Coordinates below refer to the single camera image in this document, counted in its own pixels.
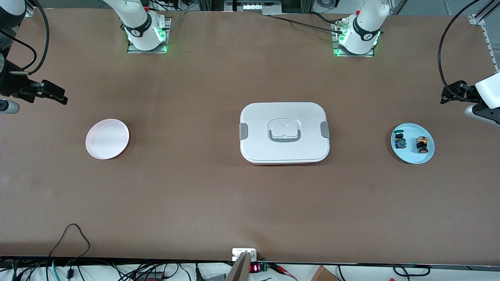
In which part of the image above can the red clip lead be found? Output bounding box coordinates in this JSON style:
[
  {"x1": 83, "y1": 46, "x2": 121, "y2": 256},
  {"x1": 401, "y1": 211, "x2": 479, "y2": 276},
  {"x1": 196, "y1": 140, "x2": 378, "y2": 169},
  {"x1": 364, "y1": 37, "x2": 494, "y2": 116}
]
[{"x1": 271, "y1": 263, "x2": 298, "y2": 281}]

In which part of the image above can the aluminium slotted rail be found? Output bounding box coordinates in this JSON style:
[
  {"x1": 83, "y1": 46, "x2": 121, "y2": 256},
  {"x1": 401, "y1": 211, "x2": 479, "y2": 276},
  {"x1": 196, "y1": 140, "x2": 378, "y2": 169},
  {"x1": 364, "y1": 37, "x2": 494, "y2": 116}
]
[{"x1": 469, "y1": 0, "x2": 500, "y2": 71}]

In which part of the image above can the black coiled cable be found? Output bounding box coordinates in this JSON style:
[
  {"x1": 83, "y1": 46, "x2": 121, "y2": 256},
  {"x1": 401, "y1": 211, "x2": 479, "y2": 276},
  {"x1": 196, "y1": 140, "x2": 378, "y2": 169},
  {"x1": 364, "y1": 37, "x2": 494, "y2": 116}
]
[{"x1": 393, "y1": 264, "x2": 431, "y2": 277}]

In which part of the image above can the brown cardboard box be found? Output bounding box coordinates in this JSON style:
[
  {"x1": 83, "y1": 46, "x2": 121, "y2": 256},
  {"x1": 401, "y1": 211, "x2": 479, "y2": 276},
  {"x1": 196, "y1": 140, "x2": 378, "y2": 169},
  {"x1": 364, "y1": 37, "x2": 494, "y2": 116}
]
[{"x1": 311, "y1": 265, "x2": 340, "y2": 281}]

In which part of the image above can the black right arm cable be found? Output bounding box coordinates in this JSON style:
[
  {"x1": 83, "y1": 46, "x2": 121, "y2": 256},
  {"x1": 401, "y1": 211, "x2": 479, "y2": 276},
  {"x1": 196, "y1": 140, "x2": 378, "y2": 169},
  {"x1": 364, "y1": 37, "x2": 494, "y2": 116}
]
[{"x1": 0, "y1": 0, "x2": 50, "y2": 75}]

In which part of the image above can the white lit device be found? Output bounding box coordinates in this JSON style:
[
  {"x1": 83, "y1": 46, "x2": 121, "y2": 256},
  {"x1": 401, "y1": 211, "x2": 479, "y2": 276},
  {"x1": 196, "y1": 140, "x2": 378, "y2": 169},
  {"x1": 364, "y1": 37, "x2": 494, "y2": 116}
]
[{"x1": 225, "y1": 0, "x2": 282, "y2": 12}]

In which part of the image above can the white lidded lunch box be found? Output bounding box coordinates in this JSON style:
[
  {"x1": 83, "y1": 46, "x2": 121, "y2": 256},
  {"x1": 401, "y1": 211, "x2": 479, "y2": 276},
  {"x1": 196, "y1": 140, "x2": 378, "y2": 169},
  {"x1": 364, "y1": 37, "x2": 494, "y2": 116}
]
[{"x1": 239, "y1": 102, "x2": 330, "y2": 165}]

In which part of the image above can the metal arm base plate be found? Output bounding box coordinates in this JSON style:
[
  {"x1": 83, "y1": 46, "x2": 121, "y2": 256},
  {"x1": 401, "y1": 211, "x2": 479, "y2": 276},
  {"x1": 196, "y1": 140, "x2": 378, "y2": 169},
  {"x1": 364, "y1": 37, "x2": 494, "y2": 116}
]
[
  {"x1": 127, "y1": 18, "x2": 171, "y2": 54},
  {"x1": 332, "y1": 21, "x2": 375, "y2": 58}
]

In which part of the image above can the black looped cable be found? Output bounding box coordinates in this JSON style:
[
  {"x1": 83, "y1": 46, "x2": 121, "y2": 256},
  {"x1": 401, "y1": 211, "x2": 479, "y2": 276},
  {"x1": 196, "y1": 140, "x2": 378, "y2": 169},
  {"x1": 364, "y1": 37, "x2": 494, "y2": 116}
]
[{"x1": 49, "y1": 224, "x2": 91, "y2": 270}]

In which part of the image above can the aluminium profile bar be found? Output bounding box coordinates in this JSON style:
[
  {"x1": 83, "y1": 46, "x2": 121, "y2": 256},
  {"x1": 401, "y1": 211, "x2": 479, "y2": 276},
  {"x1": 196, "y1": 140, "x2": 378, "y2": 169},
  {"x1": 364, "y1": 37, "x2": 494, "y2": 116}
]
[{"x1": 225, "y1": 251, "x2": 251, "y2": 281}]

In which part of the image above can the small white mounting block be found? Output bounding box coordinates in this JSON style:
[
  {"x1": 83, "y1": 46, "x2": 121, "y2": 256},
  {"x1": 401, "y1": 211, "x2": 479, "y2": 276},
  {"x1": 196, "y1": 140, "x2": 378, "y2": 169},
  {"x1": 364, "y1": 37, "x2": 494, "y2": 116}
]
[{"x1": 232, "y1": 248, "x2": 257, "y2": 261}]

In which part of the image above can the light blue round plate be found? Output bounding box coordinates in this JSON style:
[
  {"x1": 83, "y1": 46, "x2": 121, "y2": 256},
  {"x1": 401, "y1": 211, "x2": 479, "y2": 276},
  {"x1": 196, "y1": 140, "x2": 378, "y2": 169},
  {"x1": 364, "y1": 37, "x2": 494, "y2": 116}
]
[{"x1": 391, "y1": 123, "x2": 435, "y2": 165}]

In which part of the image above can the black cable to base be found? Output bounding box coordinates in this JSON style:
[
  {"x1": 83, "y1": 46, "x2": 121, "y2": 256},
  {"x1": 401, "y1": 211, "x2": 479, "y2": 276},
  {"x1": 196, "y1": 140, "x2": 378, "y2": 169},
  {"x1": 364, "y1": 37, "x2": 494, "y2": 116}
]
[{"x1": 270, "y1": 15, "x2": 345, "y2": 34}]

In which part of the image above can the pink round plate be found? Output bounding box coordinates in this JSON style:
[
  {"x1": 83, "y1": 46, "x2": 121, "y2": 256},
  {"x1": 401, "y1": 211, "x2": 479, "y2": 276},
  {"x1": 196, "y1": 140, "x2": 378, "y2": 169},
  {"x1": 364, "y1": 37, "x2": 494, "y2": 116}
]
[{"x1": 86, "y1": 119, "x2": 130, "y2": 160}]

